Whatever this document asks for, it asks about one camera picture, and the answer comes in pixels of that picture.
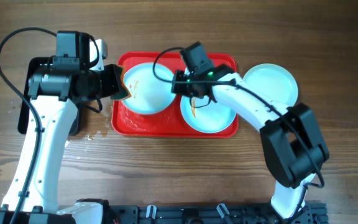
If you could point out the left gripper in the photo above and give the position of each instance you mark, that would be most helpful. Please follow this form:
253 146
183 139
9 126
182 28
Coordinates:
109 81

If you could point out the white plate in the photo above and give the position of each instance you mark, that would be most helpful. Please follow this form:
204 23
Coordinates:
273 81
206 116
149 95

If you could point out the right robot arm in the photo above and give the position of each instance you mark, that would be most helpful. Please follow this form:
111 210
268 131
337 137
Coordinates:
292 142

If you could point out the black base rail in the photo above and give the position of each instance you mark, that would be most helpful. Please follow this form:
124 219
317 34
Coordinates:
197 214

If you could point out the orange green sponge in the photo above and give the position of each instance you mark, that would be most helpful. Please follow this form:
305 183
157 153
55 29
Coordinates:
123 92

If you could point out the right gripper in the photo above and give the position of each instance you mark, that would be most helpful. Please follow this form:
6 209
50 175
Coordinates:
179 88

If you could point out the red plastic tray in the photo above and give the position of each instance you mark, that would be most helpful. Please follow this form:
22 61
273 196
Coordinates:
169 123

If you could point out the white plate top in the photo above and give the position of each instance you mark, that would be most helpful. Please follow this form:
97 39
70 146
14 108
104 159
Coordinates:
149 95

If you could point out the black rectangular water tray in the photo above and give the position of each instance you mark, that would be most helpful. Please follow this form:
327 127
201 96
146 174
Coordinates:
34 64

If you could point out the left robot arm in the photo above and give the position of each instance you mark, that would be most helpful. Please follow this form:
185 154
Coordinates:
57 88

